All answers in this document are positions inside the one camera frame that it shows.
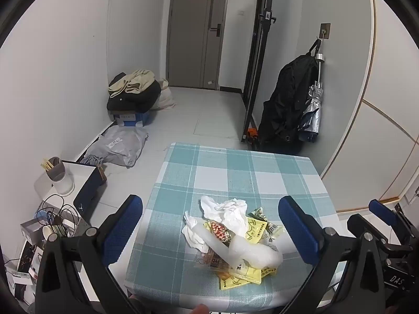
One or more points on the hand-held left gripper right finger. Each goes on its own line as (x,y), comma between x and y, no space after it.
(299,232)

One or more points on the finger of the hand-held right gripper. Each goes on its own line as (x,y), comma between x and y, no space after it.
(357,224)
(381,210)

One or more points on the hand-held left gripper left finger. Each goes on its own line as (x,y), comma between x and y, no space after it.
(122,232)

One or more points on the white wrapper with barcode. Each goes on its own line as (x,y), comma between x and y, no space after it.
(274,230)

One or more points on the green and white wrapper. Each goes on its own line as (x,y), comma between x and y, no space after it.
(262,215)

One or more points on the yellow packet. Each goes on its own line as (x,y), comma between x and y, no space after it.
(257,232)
(239,279)
(268,270)

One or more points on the white foam sheet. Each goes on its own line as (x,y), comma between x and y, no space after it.
(255,255)

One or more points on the small white tissue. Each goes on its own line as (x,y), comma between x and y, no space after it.
(193,235)

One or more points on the large white tissue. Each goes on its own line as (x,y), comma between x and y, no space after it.
(229,212)

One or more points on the red patterned wrapper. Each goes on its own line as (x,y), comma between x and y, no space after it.
(220,230)

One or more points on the clear printed wrapper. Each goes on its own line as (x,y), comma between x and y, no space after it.
(206,261)

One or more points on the white box with navy side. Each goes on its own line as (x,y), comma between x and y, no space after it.
(86,183)

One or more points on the paper cup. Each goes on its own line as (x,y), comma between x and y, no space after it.
(49,233)

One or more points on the frosted white cup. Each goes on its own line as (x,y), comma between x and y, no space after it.
(64,183)

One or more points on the grey plastic bag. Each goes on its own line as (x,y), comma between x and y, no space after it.
(121,144)

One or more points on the white wardrobe with wooden trim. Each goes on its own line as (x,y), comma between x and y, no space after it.
(389,121)

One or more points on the clear plastic box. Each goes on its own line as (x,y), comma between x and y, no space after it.
(31,232)

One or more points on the teal checked tablecloth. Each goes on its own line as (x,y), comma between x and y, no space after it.
(229,170)

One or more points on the bundle of pale sticks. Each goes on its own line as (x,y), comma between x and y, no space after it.
(47,165)

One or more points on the small orange object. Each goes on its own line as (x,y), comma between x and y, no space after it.
(252,133)

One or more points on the blue storage box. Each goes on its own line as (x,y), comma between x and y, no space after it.
(131,119)

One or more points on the silver folding umbrella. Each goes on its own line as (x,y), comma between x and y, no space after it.
(312,114)

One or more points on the black jacket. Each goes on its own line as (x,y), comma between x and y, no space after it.
(288,104)

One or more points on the black clothes pile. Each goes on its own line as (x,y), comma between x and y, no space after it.
(137,99)

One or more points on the white cloth bag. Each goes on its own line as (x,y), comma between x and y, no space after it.
(165,96)

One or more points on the beige cloth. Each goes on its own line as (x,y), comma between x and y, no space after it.
(134,80)

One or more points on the grey entrance door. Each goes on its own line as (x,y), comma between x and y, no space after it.
(196,32)

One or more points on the black metal frame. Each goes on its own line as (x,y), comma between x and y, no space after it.
(258,55)

